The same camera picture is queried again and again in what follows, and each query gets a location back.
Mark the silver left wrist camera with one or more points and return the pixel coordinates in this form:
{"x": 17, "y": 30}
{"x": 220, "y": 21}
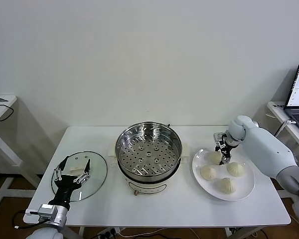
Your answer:
{"x": 46, "y": 210}

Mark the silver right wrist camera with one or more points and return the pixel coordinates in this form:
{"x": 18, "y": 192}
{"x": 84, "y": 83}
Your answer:
{"x": 217, "y": 138}

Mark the stainless steel steamer basket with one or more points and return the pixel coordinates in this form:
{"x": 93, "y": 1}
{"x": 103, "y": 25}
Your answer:
{"x": 149, "y": 155}

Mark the white side table with laptop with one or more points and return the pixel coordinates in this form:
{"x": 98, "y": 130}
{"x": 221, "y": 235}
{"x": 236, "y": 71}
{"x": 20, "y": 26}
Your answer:
{"x": 276, "y": 110}

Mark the white side table with tool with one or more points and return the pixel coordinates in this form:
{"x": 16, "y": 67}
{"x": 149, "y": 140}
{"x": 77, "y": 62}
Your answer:
{"x": 12, "y": 99}

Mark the white power strip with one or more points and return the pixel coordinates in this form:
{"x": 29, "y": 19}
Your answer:
{"x": 110, "y": 232}

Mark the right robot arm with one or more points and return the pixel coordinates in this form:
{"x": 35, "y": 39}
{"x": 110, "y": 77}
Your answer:
{"x": 269, "y": 149}

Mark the white electric cooker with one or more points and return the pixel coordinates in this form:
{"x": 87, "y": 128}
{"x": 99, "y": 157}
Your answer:
{"x": 149, "y": 188}

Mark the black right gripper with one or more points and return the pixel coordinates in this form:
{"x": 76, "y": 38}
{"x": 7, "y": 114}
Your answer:
{"x": 228, "y": 145}

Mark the glass pot lid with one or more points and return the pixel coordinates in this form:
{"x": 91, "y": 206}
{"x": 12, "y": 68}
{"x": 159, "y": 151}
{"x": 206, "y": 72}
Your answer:
{"x": 96, "y": 174}

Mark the white steamed baozi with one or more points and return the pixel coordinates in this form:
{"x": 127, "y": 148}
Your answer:
{"x": 235, "y": 168}
{"x": 208, "y": 172}
{"x": 225, "y": 186}
{"x": 214, "y": 158}

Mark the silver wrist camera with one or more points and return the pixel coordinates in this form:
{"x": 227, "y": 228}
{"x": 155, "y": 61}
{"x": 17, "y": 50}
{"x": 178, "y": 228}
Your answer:
{"x": 217, "y": 138}
{"x": 46, "y": 210}

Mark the white round plate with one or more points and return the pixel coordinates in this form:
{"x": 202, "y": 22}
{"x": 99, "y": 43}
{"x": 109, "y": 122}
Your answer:
{"x": 201, "y": 156}

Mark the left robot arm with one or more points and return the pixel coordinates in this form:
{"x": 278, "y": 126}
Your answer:
{"x": 58, "y": 219}

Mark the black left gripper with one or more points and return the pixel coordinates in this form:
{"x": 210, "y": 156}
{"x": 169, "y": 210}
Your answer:
{"x": 64, "y": 185}

